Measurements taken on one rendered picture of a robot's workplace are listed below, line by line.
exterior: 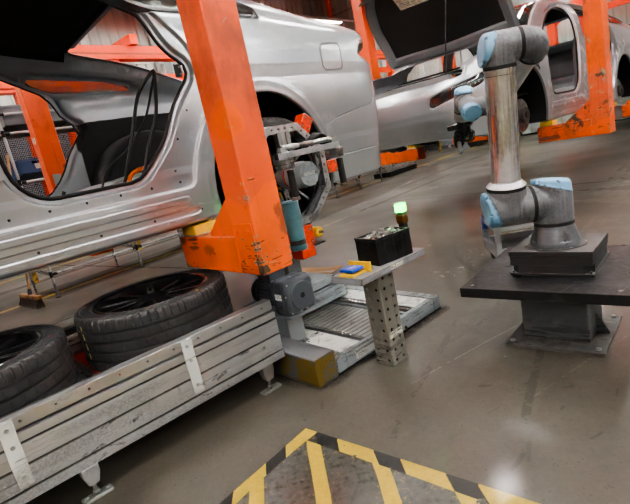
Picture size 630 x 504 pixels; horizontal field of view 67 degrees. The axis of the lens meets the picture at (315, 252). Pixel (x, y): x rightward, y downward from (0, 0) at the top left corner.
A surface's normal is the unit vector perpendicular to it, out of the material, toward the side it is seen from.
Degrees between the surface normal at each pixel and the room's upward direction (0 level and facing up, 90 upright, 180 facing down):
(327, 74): 90
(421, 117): 89
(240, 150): 90
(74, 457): 90
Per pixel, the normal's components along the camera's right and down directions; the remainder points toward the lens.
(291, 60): 0.66, 0.03
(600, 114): -0.72, 0.29
